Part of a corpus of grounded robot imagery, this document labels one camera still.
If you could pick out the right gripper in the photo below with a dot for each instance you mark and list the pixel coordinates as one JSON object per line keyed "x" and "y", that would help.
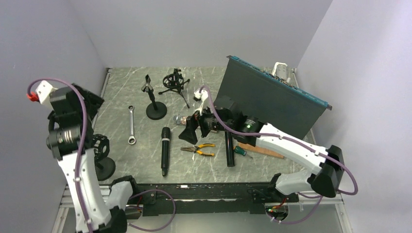
{"x": 189, "y": 133}

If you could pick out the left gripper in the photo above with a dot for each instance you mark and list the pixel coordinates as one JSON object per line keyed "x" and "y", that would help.
{"x": 92, "y": 101}

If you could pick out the glitter microphone silver grille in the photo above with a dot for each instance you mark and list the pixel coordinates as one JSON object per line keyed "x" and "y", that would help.
{"x": 179, "y": 120}

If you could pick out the black foam-head microphone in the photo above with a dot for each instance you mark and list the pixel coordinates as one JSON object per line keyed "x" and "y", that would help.
{"x": 165, "y": 153}

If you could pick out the black round-base clip stand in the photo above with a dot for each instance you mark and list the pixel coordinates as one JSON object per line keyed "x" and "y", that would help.
{"x": 155, "y": 110}

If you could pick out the black microphone silver grille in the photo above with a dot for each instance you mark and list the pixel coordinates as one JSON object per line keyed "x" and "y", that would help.
{"x": 229, "y": 148}

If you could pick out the black tripod shock mount stand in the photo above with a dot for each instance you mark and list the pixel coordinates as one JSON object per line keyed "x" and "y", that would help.
{"x": 175, "y": 82}

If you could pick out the black round-base shock mount stand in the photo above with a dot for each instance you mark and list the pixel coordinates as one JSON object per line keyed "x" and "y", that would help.
{"x": 104, "y": 166}

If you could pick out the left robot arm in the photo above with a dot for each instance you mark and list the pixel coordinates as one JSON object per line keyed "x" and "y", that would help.
{"x": 72, "y": 145}

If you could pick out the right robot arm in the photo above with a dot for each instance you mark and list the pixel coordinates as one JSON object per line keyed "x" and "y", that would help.
{"x": 323, "y": 166}

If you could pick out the yellow black pliers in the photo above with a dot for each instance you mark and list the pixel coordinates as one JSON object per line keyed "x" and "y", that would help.
{"x": 197, "y": 149}

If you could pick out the silver ratchet wrench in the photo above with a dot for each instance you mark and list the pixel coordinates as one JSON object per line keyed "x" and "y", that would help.
{"x": 132, "y": 139}

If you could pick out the brown wooden block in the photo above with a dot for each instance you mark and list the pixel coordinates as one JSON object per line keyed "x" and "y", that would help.
{"x": 259, "y": 150}

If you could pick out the dark teal-edged board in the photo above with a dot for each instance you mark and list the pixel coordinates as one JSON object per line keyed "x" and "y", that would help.
{"x": 261, "y": 94}

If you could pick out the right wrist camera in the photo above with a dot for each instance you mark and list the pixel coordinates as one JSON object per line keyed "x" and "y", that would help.
{"x": 200, "y": 96}

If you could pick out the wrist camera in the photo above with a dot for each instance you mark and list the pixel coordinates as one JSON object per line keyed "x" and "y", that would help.
{"x": 200, "y": 96}
{"x": 42, "y": 94}

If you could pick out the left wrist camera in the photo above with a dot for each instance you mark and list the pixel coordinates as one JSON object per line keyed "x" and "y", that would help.
{"x": 42, "y": 94}

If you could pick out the green handle screwdriver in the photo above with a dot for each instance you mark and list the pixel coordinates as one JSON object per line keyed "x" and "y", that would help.
{"x": 241, "y": 151}

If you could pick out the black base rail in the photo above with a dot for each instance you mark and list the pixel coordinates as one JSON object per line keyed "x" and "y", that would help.
{"x": 202, "y": 198}

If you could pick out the white bracket behind board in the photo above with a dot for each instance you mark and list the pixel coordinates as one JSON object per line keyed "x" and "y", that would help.
{"x": 280, "y": 70}

